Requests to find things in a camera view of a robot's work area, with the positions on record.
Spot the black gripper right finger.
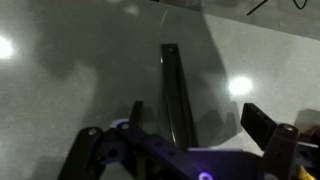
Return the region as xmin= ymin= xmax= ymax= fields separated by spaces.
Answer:
xmin=240 ymin=102 xmax=300 ymax=180

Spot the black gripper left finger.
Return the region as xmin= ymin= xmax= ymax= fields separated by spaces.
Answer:
xmin=58 ymin=100 xmax=148 ymax=180

